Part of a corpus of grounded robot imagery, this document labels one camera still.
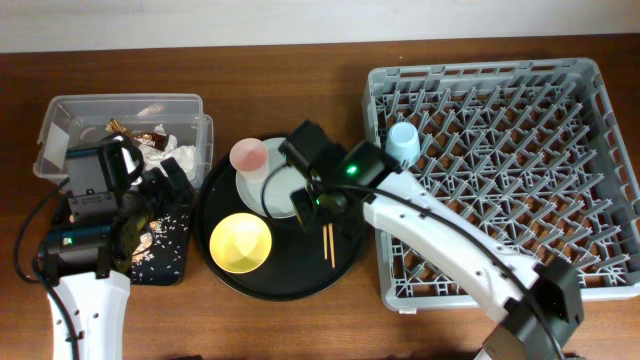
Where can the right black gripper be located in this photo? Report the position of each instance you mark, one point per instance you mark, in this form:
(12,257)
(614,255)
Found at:
(302,211)

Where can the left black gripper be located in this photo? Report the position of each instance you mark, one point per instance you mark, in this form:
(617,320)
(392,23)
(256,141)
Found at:
(157,182)

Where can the wooden chopstick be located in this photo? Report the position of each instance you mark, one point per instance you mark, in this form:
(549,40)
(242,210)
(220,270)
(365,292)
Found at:
(331,242)
(325,241)

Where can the white napkin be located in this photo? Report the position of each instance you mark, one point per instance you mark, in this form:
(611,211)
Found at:
(185,155)

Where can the gold snack wrapper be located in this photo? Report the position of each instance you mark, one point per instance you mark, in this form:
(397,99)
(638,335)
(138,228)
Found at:
(155,140)

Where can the pink plastic cup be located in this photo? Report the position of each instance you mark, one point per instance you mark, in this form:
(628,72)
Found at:
(250,157)

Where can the yellow bowl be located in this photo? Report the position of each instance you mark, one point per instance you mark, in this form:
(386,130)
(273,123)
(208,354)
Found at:
(240,243)

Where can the blue plastic cup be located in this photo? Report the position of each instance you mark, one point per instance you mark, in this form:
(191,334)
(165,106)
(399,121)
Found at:
(402,143)

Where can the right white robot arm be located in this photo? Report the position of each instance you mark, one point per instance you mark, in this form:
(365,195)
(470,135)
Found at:
(536,307)

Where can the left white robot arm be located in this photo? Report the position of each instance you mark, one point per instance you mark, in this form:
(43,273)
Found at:
(88,314)

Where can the clear plastic waste bin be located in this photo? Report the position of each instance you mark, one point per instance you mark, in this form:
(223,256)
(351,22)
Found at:
(72,120)

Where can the grey dishwasher rack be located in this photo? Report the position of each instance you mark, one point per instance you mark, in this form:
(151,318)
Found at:
(528,151)

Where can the round black serving tray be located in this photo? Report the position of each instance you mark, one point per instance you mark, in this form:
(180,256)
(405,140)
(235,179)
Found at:
(296,267)

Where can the black rectangular tray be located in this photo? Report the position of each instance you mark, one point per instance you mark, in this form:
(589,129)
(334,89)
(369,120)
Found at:
(99,247)

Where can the food scraps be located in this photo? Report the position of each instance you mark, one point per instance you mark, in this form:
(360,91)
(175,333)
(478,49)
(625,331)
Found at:
(160,258)

